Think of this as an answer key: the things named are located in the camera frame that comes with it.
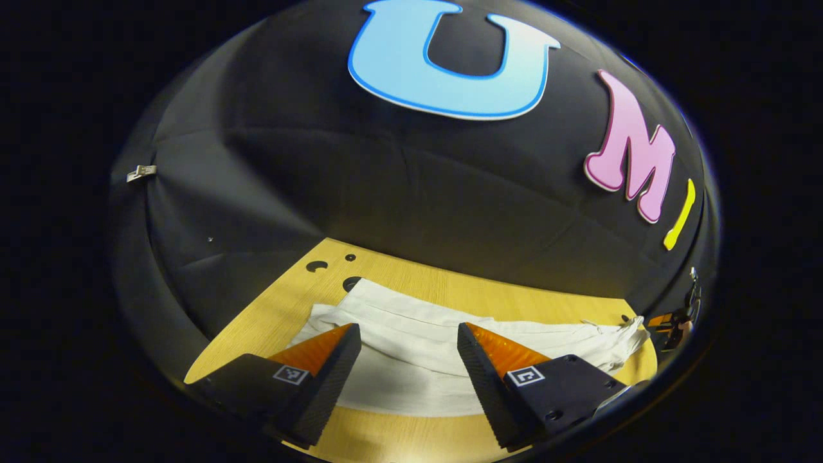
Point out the silver clip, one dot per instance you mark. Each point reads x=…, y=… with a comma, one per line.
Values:
x=141, y=172

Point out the black backdrop cloth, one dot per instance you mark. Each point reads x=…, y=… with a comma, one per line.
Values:
x=386, y=180

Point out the white jeans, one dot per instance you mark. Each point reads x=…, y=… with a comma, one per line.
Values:
x=411, y=347

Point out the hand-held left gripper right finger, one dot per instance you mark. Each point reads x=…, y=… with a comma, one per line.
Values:
x=482, y=386

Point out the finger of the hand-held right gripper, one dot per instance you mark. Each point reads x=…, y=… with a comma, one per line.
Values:
x=661, y=319

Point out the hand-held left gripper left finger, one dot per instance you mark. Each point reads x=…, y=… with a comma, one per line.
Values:
x=331, y=379

